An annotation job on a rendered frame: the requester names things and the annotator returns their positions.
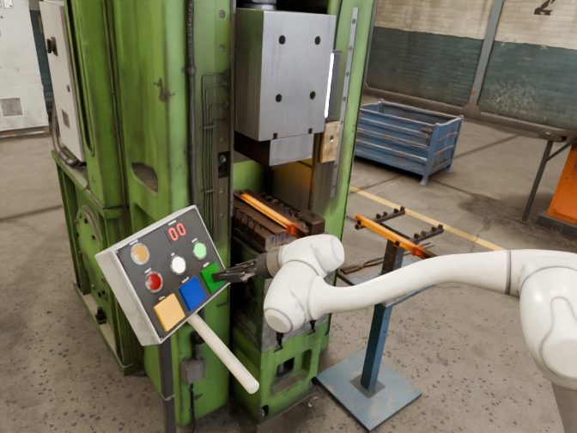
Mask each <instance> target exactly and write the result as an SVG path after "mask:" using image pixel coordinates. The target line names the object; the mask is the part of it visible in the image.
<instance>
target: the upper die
mask: <svg viewBox="0 0 577 433"><path fill-rule="evenodd" d="M313 135H314V134H311V133H308V134H306V135H300V136H295V137H284V138H278V139H276V138H273V139H272V140H266V141H260V142H259V141H256V140H254V139H252V138H250V137H248V136H245V135H243V134H241V133H239V132H237V131H234V148H235V149H237V150H238V151H240V152H242V153H244V154H246V155H248V156H250V157H252V158H254V159H256V160H258V161H260V162H262V163H264V164H266V165H268V166H274V165H278V164H283V163H287V162H296V161H300V160H305V159H310V158H312V153H313Z"/></svg>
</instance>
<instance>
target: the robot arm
mask: <svg viewBox="0 0 577 433"><path fill-rule="evenodd" d="M343 262H344V251H343V246H342V243H341V242H340V240H339V239H338V238H337V237H336V236H334V235H312V236H308V237H304V238H301V239H299V240H296V241H293V242H292V243H290V244H288V245H283V246H281V247H275V248H272V249H271V250H270V251H269V252H267V253H261V254H260V255H259V256H258V257H257V258H256V259H252V260H249V261H246V262H243V263H240V264H237V265H236V266H235V267H232V268H231V270H230V268H229V269H226V270H221V271H214V272H213V273H212V274H211V276H212V277H213V279H214V282H215V283H217V282H221V281H225V280H227V282H228V283H237V282H242V283H246V282H247V279H248V278H249V277H258V276H260V277H262V278H264V279H270V278H274V279H273V281H272V283H271V285H270V287H269V289H268V292H267V294H266V297H265V300H264V316H265V319H266V321H267V323H268V324H269V326H270V327H271V328H273V329H274V330H276V331H278V332H285V333H289V332H293V331H295V330H296V329H298V328H300V327H301V325H302V324H304V323H306V322H308V321H310V320H317V319H318V318H319V317H320V316H321V315H323V314H328V313H342V312H349V311H355V310H358V309H362V308H367V307H370V306H373V305H375V304H378V303H380V302H384V301H387V300H390V299H392V298H395V297H398V296H401V295H404V294H407V293H410V292H412V291H415V290H419V289H421V288H424V287H428V286H430V285H434V284H443V283H456V284H466V285H470V286H473V287H478V288H481V289H485V290H490V291H494V292H496V293H500V294H503V295H508V296H517V297H520V300H519V312H520V319H521V325H522V329H523V333H524V336H525V341H526V345H527V347H528V350H529V352H530V353H531V355H532V357H533V359H534V361H535V363H536V365H537V367H538V369H539V370H540V372H541V373H542V374H543V375H544V376H545V377H546V378H548V379H549V380H550V382H551V386H552V388H553V392H554V395H555V398H556V403H557V407H558V410H559V413H560V416H561V420H562V425H563V428H564V431H565V433H577V254H575V253H566V252H558V251H549V250H536V249H524V250H501V251H494V252H486V253H465V254H453V255H445V256H440V257H434V258H431V259H425V260H422V261H419V262H416V263H414V264H412V265H407V266H406V267H403V268H401V269H398V270H396V271H392V272H390V273H387V274H386V275H383V276H380V277H377V278H375V279H372V280H370V281H367V282H365V283H363V284H358V285H355V286H351V287H345V288H338V287H333V286H330V285H328V284H327V283H326V282H325V281H324V279H323V278H324V277H325V276H326V275H327V273H328V272H332V271H334V270H336V269H337V268H338V267H339V266H340V265H341V264H342V263H343Z"/></svg>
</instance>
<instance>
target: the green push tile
mask: <svg viewBox="0 0 577 433"><path fill-rule="evenodd" d="M214 271H220V269H219V267H218V265H217V263H216V262H213V263H211V264H210V265H209V266H207V267H206V268H205V269H203V270H202V271H201V272H200V274H201V276H202V278H203V280H204V282H205V284H206V287H207V289H208V291H209V293H210V294H211V293H213V292H214V291H215V290H216V289H218V288H219V287H220V286H221V285H222V284H224V283H225V281H221V282H217V283H215V282H214V279H213V277H212V276H211V274H212V273H213V272H214Z"/></svg>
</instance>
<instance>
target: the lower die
mask: <svg viewBox="0 0 577 433"><path fill-rule="evenodd" d="M239 191H241V192H243V193H244V194H248V195H249V196H251V197H252V198H255V199H256V200H257V201H258V202H260V203H262V204H264V205H265V206H267V207H268V208H270V209H272V210H273V211H274V212H276V213H278V214H279V215H281V216H282V217H285V218H286V219H288V220H289V221H290V222H292V223H298V224H300V226H302V227H303V228H305V226H306V224H305V223H304V222H302V221H300V220H299V221H297V218H296V217H294V216H290V214H289V213H288V212H286V211H285V212H284V210H282V209H280V208H279V209H277V206H276V205H274V204H271V202H269V201H268V200H266V201H265V199H264V198H262V197H261V198H260V197H259V195H257V193H255V192H253V191H251V190H249V189H245V190H240V189H238V190H234V191H233V206H236V207H237V210H242V211H243V215H244V214H247V215H248V216H249V219H251V218H253V219H254V220H255V223H254V224H253V220H251V221H250V222H249V223H248V236H249V237H250V238H251V239H252V238H253V226H254V225H255V224H256V223H261V225H262V228H260V225H259V224H258V225H256V227H255V235H254V239H255V241H256V242H257V243H258V244H259V245H260V246H261V247H263V248H264V249H266V250H267V251H268V252H269V251H270V250H271V249H272V248H275V247H280V246H281V245H282V244H283V245H288V244H290V243H292V242H293V241H296V240H298V239H297V238H295V237H294V236H292V235H291V234H288V233H287V226H285V225H283V224H282V223H280V222H278V221H277V220H276V219H275V218H273V217H271V216H269V215H268V214H266V213H265V212H263V211H262V210H260V209H259V208H257V207H256V206H254V205H253V204H251V203H249V202H248V201H246V200H245V199H243V198H242V197H240V196H239V195H237V194H236V193H235V192H239ZM234 214H235V208H234V207H233V216H232V217H231V224H233V225H234ZM243 215H241V212H240V211H239V212H237V214H236V228H237V229H239V230H240V219H241V217H242V216H243ZM247 221H248V220H247V216H243V218H242V232H243V233H244V234H245V235H246V224H247Z"/></svg>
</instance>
